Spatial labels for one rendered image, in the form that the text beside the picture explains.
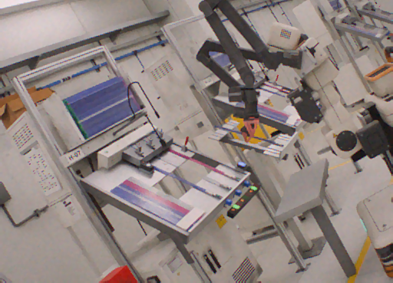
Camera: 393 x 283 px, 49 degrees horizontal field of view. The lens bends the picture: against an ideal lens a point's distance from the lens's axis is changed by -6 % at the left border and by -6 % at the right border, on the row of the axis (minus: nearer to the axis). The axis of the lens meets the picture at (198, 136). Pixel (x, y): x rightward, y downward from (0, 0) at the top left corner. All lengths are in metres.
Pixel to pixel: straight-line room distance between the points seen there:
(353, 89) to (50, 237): 4.78
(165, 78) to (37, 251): 1.80
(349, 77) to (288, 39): 4.78
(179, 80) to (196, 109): 0.27
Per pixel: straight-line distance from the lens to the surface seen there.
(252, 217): 3.93
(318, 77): 2.24
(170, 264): 2.57
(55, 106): 2.67
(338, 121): 2.24
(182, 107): 3.81
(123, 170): 2.68
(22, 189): 4.07
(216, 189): 2.60
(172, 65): 3.74
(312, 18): 6.91
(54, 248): 4.07
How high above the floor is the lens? 1.24
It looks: 4 degrees down
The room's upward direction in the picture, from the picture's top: 31 degrees counter-clockwise
